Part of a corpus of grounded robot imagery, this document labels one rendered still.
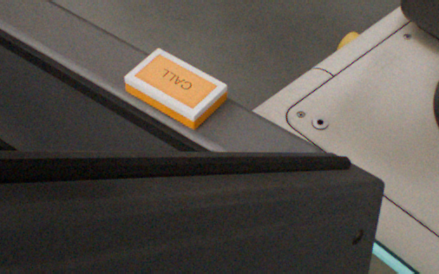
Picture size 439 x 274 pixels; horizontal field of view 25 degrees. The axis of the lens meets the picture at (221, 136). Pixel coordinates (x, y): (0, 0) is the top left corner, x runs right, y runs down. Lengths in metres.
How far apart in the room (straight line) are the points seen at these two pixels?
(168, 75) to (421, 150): 0.92
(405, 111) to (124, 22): 0.75
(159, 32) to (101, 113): 1.43
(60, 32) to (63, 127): 0.07
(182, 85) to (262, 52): 1.42
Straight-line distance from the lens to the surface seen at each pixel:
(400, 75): 1.55
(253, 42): 1.99
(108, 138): 0.60
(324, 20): 2.05
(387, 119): 1.48
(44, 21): 0.62
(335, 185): 0.46
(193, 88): 0.55
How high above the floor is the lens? 1.35
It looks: 48 degrees down
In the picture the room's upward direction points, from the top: straight up
